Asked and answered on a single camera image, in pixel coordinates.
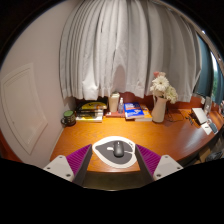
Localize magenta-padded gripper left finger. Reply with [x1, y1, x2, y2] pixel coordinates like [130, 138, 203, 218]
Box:
[43, 143, 93, 187]

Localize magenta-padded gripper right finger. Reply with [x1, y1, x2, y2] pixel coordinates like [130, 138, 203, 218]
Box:
[134, 144, 184, 184]

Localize dark grey computer mouse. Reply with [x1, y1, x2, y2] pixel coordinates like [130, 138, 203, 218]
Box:
[112, 140, 125, 158]

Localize white and grey mouse pad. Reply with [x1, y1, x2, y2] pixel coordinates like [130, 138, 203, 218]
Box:
[91, 135, 138, 169]

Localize dark mug with green inside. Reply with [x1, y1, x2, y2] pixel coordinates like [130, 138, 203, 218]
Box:
[60, 110, 77, 128]

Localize orange book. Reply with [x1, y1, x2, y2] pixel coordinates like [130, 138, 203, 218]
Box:
[134, 104, 153, 123]

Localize yellow and white book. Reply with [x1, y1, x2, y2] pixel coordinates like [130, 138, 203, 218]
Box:
[75, 115, 104, 123]

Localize white ceramic vase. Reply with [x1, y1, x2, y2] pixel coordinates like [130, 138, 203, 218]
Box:
[150, 95, 168, 124]

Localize thick black book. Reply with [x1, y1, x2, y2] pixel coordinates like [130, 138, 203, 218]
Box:
[75, 112, 104, 119]

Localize thin black book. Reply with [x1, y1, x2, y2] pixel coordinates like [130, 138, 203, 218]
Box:
[75, 109, 104, 115]

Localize white flat device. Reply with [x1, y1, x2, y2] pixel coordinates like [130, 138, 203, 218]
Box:
[191, 107, 209, 126]

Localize blue book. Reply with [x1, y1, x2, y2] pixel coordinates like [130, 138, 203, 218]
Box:
[123, 101, 146, 120]

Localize yellow and black book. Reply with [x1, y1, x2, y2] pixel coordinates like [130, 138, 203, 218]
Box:
[77, 101, 108, 111]

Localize red book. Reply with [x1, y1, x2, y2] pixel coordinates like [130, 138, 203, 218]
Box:
[105, 110, 126, 118]

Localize clear spray bottle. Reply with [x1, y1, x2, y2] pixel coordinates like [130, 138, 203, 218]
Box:
[117, 97, 125, 115]

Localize white and pink flowers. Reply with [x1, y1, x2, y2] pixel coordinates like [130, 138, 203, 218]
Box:
[149, 71, 179, 105]

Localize cream tumbler cup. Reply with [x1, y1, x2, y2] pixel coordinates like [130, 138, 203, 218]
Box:
[108, 92, 121, 113]

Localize white pleated curtain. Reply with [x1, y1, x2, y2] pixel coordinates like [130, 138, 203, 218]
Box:
[59, 0, 203, 103]

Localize black cable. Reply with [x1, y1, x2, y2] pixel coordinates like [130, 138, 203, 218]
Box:
[165, 108, 194, 124]

